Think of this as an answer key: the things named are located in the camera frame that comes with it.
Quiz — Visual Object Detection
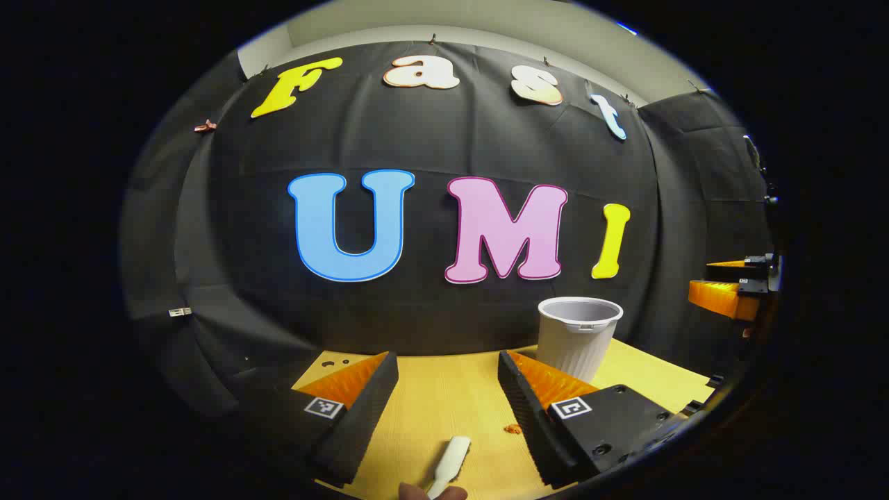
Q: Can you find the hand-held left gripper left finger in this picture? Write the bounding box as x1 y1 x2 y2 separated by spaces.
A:
240 351 400 487

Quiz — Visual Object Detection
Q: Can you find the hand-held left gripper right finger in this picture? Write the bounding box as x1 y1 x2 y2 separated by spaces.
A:
497 349 695 488

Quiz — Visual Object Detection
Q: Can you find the white ribbed garbage bin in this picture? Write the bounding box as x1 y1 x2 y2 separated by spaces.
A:
537 297 624 385

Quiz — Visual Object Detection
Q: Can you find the wooden desktop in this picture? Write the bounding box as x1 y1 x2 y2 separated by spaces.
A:
292 338 716 500

